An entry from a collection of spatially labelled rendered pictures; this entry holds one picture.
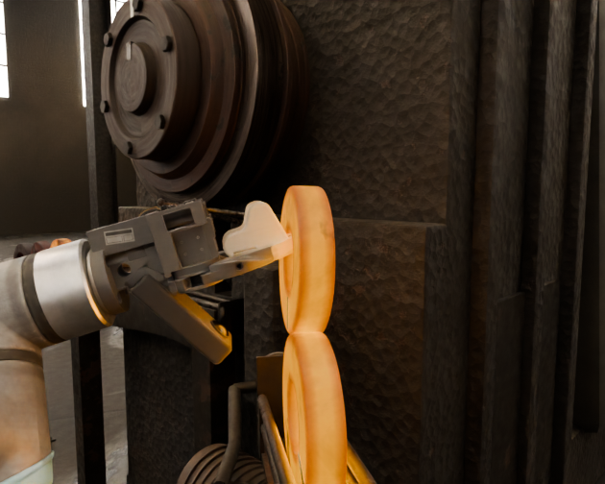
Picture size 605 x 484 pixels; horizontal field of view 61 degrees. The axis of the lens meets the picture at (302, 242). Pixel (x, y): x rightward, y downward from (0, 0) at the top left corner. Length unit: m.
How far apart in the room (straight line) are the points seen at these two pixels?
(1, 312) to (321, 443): 0.30
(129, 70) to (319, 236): 0.61
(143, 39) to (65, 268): 0.57
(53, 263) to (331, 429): 0.29
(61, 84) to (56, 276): 11.27
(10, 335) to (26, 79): 11.07
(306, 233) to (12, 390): 0.28
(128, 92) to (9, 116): 10.38
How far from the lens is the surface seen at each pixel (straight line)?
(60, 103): 11.68
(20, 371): 0.51
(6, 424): 0.48
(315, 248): 0.46
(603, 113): 1.43
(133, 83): 0.97
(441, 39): 0.81
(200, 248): 0.50
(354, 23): 0.92
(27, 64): 11.60
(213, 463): 0.81
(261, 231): 0.50
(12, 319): 0.52
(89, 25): 8.16
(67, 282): 0.50
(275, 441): 0.51
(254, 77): 0.84
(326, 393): 0.43
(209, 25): 0.90
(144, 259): 0.51
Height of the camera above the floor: 0.93
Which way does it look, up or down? 6 degrees down
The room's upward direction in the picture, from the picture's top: straight up
